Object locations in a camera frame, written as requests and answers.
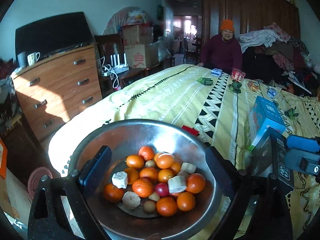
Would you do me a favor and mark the stainless steel bowl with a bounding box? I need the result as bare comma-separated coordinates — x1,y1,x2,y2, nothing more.
68,119,234,240

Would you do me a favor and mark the black television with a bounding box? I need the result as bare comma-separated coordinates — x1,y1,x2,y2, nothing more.
15,12,94,60

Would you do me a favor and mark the pale food chunk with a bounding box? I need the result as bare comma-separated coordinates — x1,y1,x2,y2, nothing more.
180,162,197,174
167,175,187,193

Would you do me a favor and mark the brown wooden wardrobe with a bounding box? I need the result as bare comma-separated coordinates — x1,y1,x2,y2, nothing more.
201,0,300,45

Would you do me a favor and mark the red instant noodle cup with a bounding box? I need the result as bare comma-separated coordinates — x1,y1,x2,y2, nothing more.
230,68,247,81

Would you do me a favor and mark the white router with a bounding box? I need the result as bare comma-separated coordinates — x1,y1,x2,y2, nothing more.
110,54,130,72

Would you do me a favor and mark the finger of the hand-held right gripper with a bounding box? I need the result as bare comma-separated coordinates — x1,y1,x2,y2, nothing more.
286,135,320,153
284,148,320,175

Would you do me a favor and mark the wooden dresser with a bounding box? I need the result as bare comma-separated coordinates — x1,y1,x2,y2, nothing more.
11,42,103,143

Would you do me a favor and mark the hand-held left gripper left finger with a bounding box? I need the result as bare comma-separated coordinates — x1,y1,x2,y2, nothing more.
27,145,113,240

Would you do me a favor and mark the pile of oranges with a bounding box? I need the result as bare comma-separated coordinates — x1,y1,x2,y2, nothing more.
103,146,207,217

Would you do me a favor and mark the brown kiwi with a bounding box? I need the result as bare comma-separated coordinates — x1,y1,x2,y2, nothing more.
143,200,157,215

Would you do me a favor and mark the white patterned mug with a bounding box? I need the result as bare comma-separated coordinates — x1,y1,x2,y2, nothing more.
27,52,40,67

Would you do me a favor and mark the pink plastic basket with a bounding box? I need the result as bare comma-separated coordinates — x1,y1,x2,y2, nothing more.
27,166,53,200

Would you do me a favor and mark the dark wooden desk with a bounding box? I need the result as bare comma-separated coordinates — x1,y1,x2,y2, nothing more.
99,57,175,98

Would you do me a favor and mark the white rough food chunk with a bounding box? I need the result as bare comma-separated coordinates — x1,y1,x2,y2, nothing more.
112,171,129,189

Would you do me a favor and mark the grey cup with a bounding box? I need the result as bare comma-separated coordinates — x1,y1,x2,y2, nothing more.
17,52,27,68

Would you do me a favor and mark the white power strip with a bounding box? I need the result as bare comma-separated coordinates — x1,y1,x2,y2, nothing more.
101,65,118,77

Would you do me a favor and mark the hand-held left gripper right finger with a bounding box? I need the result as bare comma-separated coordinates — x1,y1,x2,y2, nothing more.
205,146,293,240

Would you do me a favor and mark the wooden dining chair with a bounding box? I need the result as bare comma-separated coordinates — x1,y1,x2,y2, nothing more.
184,37,202,64

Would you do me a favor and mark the pile of clothes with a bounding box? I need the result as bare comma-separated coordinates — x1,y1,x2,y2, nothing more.
237,22,320,95

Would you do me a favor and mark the cardboard box red print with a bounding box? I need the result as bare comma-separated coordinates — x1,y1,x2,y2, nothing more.
124,44,160,69

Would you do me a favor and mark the dark wooden chair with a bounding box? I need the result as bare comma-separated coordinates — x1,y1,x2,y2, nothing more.
94,34,125,67

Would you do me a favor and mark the orange box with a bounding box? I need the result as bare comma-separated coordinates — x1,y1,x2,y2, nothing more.
0,139,8,179

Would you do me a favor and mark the red cherry tomato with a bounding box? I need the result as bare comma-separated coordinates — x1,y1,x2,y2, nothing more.
154,183,170,197

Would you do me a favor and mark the bundle of bags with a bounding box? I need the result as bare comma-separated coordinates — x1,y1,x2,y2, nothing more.
104,7,153,34

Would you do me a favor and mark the black carton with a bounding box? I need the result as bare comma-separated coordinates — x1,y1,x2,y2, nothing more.
250,127,295,189

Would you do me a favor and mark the orange knit hat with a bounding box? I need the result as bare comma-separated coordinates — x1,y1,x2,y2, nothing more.
220,19,235,33

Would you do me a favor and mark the tan round food chunk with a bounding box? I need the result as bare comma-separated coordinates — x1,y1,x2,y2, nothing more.
122,191,141,210

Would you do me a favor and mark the plain cardboard box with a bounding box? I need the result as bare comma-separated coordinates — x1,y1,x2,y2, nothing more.
122,24,154,46

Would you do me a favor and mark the blue and green carton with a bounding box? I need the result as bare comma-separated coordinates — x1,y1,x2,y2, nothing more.
244,95,287,152

